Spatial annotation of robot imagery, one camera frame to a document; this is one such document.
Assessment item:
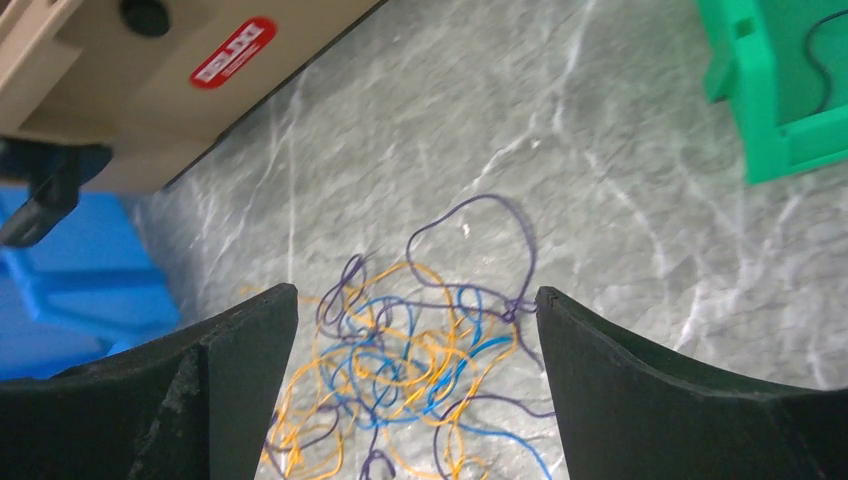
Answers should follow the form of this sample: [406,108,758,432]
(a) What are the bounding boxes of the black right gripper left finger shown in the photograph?
[1,284,298,479]

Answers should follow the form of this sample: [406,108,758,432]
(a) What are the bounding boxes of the tan open toolbox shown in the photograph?
[0,0,389,250]

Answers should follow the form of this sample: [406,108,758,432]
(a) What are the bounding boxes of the blue plastic bin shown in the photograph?
[1,193,180,380]

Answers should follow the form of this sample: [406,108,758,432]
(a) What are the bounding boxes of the yellow wires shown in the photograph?
[238,261,521,480]

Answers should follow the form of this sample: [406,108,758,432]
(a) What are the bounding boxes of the green plastic bin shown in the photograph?
[697,0,847,184]

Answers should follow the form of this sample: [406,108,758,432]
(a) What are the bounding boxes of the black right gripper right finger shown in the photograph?
[536,287,847,479]

